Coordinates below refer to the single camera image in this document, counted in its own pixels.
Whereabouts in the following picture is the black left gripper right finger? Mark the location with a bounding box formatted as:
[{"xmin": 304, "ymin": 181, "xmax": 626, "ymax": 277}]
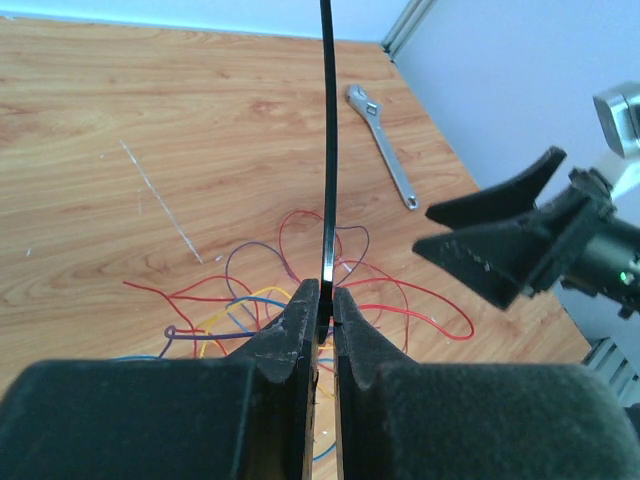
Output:
[{"xmin": 333, "ymin": 288, "xmax": 639, "ymax": 479}]

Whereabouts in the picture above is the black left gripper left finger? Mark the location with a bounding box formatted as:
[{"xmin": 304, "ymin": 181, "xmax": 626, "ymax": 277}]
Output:
[{"xmin": 1, "ymin": 280, "xmax": 320, "ymax": 479}]

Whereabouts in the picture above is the blue grey wire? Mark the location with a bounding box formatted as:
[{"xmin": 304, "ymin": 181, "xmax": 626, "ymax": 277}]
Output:
[{"xmin": 112, "ymin": 295, "xmax": 335, "ymax": 462}]

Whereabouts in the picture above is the dark purple wire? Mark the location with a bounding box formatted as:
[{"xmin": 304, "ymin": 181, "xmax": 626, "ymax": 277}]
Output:
[{"xmin": 158, "ymin": 224, "xmax": 371, "ymax": 359}]

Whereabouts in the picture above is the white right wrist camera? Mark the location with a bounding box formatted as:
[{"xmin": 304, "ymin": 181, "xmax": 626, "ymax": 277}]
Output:
[{"xmin": 593, "ymin": 81, "xmax": 639, "ymax": 200}]

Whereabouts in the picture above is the yellow wire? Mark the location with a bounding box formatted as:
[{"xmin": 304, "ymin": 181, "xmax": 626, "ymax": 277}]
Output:
[{"xmin": 197, "ymin": 285, "xmax": 336, "ymax": 401}]

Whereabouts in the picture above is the silver adjustable wrench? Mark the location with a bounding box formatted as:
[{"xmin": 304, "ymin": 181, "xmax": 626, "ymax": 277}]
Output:
[{"xmin": 346, "ymin": 84, "xmax": 419, "ymax": 211}]

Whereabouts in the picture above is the black zip tie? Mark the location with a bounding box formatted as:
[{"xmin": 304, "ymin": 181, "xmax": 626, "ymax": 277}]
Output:
[{"xmin": 317, "ymin": 0, "xmax": 339, "ymax": 344}]

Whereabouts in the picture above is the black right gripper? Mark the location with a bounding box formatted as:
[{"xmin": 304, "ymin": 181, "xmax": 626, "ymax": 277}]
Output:
[{"xmin": 413, "ymin": 146, "xmax": 639, "ymax": 318}]

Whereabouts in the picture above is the aluminium corner post right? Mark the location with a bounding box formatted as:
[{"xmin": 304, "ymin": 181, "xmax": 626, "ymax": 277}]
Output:
[{"xmin": 381, "ymin": 0, "xmax": 437, "ymax": 61}]

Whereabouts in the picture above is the red wire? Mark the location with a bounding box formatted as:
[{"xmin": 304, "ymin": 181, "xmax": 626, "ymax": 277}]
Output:
[{"xmin": 122, "ymin": 209, "xmax": 475, "ymax": 374}]

